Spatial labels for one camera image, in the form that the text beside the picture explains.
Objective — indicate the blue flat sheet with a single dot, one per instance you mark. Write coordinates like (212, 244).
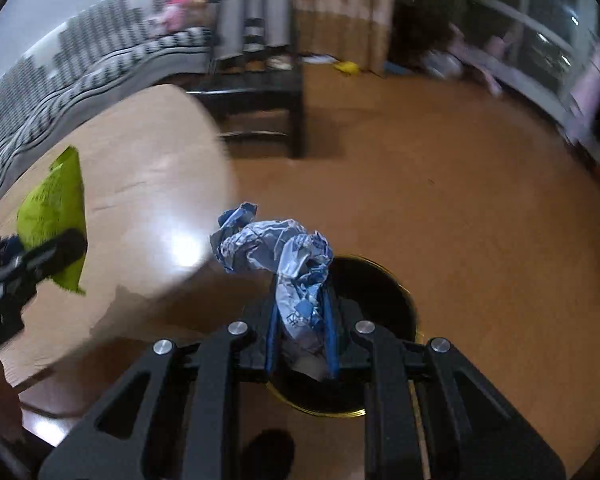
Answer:
(395, 67)

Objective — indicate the pink ride-on toy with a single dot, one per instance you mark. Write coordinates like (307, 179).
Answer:
(480, 57)

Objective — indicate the striped black white blanket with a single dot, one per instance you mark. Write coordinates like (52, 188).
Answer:
(80, 75)

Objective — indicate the black gold-rimmed trash bin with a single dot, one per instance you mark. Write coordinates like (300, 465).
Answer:
(380, 290)

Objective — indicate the yellow toy duck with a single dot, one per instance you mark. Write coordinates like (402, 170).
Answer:
(346, 67)

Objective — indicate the green triangular packet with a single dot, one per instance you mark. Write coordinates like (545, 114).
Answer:
(55, 200)

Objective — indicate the person's black shoe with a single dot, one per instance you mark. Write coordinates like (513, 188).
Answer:
(270, 455)

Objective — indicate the white paper sheet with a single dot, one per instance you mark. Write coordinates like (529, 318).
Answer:
(316, 59)

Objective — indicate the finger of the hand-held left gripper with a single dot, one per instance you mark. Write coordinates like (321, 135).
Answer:
(7, 250)
(55, 252)

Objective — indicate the pale purple hanging clothes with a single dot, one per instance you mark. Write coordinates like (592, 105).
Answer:
(590, 90)

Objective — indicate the grey white bundle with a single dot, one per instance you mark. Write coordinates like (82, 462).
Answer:
(442, 64)

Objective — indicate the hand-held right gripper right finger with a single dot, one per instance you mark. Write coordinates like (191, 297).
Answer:
(332, 345)

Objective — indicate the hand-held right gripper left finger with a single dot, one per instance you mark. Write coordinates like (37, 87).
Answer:
(272, 345)

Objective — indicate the pink cartoon pillow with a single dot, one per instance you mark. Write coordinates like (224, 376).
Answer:
(177, 10)

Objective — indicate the glass balcony door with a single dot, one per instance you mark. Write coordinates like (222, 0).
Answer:
(545, 35)

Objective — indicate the black wooden chair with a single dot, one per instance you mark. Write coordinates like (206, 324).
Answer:
(260, 90)

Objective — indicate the blue white wrapper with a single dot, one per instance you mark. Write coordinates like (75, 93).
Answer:
(280, 250)

